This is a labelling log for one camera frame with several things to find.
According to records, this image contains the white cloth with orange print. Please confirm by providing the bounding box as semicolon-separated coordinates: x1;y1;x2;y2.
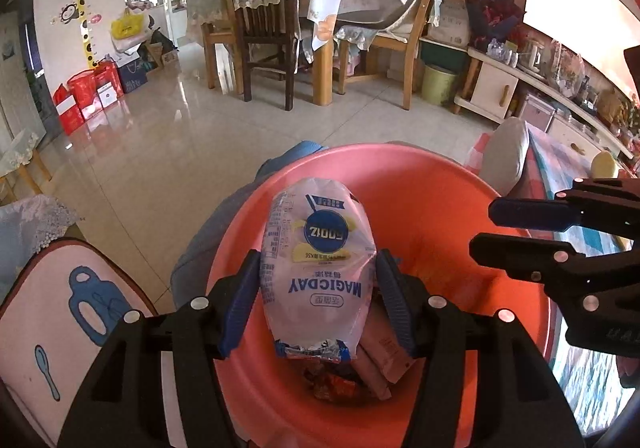
307;0;351;51

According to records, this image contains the blue white checkered tablecloth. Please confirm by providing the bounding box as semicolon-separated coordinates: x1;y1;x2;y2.
465;123;640;434

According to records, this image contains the wooden dining table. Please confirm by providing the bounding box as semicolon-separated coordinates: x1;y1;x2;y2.
295;0;381;106

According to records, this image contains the light wooden chair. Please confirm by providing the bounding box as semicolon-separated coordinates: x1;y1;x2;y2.
335;0;443;111
187;0;241;91

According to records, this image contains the red snack wrapper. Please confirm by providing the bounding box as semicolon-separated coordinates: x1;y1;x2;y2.
305;368;373;401

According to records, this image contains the light blue lace cloth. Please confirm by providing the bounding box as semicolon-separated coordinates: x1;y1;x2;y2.
0;193;81;304

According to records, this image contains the pink plastic basin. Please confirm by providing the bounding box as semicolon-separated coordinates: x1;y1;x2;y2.
205;142;561;448

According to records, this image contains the wooden chair with lace cushion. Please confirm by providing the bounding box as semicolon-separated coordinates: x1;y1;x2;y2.
0;128;53;204

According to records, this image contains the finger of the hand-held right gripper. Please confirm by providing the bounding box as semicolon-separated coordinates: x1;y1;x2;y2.
489;178;640;232
469;232;640;301

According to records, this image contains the red gift bag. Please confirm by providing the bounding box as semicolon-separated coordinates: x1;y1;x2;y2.
52;83;86;136

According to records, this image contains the cream cabinet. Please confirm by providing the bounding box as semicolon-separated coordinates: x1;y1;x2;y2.
452;45;640;169

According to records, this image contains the cluster of small bottles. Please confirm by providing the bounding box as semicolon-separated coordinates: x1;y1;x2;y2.
486;38;521;66

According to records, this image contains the pink printed cushion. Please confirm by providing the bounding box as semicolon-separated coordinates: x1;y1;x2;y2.
0;237;161;448

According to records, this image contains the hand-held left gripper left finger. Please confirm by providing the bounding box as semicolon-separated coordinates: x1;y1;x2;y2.
57;248;263;448

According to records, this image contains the glass electric kettle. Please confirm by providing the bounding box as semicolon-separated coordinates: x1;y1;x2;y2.
522;39;548;74

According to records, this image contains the light green bin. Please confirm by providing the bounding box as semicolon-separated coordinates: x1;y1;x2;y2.
421;64;458;106

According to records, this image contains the grey rounded pad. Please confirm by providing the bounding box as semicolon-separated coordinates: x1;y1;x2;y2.
479;117;531;199

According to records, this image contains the puffy white bread bag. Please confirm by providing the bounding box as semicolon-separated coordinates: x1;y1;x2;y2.
261;177;378;363

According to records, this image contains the large glass jar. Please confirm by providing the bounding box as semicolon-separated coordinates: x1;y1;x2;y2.
547;38;586;96

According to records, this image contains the dark green tub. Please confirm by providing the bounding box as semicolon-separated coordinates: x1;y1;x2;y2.
419;38;468;74

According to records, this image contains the yellow apple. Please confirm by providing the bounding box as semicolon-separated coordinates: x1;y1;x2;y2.
590;150;618;179

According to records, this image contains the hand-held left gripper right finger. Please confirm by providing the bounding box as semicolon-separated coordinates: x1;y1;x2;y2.
375;248;586;448

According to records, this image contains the dark flower bouquet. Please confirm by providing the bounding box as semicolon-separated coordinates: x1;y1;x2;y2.
461;0;523;54

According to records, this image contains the dark wooden chair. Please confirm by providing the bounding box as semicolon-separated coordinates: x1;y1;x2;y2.
222;0;301;111

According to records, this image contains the yellow bag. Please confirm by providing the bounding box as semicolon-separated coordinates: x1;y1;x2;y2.
110;8;147;41

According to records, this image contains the white printed sack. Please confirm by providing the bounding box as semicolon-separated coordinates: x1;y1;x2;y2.
427;0;473;49

